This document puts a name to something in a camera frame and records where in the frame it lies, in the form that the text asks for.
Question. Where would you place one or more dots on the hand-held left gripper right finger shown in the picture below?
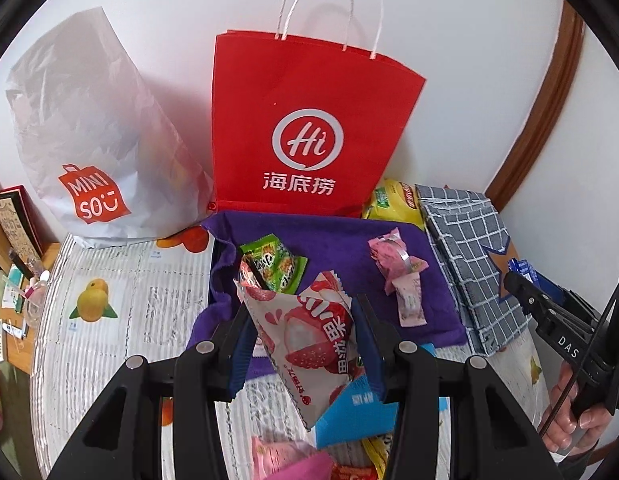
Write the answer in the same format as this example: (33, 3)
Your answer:
(372, 360)

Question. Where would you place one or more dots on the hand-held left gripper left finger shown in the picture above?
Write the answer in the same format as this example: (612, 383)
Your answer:
(242, 360)

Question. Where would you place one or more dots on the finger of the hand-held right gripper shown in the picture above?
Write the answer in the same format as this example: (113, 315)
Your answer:
(539, 305)
(552, 282)

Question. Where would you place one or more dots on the lychee print triangular snack packet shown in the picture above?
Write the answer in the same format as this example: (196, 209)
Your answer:
(304, 340)

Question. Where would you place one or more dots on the long pale pink packet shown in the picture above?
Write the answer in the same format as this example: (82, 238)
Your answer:
(409, 300)

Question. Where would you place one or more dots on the green triangular snack packet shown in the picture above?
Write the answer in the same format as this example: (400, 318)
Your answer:
(272, 262)

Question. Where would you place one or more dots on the pink round candy packet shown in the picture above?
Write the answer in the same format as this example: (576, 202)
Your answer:
(392, 255)

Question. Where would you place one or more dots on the pink yellow triangular snack packet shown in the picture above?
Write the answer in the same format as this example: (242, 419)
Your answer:
(289, 462)

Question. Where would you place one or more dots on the small red snack packet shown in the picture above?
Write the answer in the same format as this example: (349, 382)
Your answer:
(354, 474)

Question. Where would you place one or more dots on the purple cloth tray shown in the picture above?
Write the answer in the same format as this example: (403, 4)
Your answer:
(339, 240)

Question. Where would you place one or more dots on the person's right hand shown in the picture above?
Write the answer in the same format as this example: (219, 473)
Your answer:
(564, 435)

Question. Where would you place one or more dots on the blue tissue pack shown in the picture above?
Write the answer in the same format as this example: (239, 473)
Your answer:
(349, 420)

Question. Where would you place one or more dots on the grey checked cloth with star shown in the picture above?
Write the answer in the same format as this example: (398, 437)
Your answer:
(464, 260)

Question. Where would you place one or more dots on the yellow chip bag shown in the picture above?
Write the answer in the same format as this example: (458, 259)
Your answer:
(394, 202)

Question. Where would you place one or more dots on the wooden nightstand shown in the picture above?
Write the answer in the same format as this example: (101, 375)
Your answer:
(44, 255)

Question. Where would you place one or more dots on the green white box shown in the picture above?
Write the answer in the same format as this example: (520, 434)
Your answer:
(13, 287)

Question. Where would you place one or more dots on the red paper bag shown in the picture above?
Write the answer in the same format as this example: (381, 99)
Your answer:
(314, 110)

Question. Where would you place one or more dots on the white plastic bag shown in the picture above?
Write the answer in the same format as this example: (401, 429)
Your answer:
(99, 135)

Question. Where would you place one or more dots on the wooden door frame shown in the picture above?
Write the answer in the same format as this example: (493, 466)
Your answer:
(549, 110)

